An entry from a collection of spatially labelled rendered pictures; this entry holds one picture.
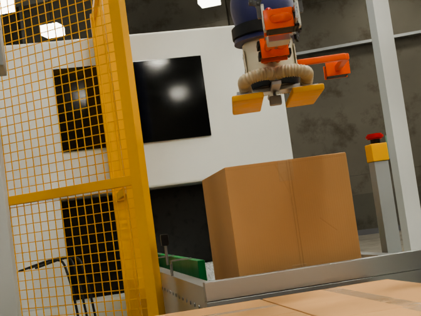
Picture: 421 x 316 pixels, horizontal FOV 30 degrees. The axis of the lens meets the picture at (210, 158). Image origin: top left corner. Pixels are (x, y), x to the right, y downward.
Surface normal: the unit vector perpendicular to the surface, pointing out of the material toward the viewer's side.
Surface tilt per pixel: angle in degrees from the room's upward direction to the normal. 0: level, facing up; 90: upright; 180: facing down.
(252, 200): 90
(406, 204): 90
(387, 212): 90
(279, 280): 90
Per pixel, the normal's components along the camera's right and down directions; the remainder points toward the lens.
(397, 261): 0.18, -0.10
